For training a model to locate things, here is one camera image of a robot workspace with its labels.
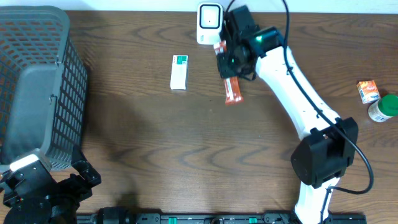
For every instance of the white Panadol medicine box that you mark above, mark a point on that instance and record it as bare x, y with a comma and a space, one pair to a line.
179, 72

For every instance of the orange snack packet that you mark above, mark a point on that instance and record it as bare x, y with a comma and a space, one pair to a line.
231, 84

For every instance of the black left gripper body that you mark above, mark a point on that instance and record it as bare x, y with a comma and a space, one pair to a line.
69, 193

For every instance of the grey plastic basket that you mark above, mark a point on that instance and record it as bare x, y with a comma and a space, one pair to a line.
43, 86

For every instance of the green lid jar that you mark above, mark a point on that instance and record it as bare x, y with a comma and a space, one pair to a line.
383, 109

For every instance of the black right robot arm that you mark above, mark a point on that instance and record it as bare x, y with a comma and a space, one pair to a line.
327, 142

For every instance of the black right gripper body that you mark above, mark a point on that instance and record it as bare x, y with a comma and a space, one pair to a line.
230, 65

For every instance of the orange Kleenex tissue pack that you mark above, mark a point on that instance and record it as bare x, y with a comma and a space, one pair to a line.
368, 91

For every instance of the white barcode scanner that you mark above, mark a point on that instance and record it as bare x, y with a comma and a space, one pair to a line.
209, 22

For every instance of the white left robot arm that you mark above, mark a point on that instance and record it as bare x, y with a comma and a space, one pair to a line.
34, 196

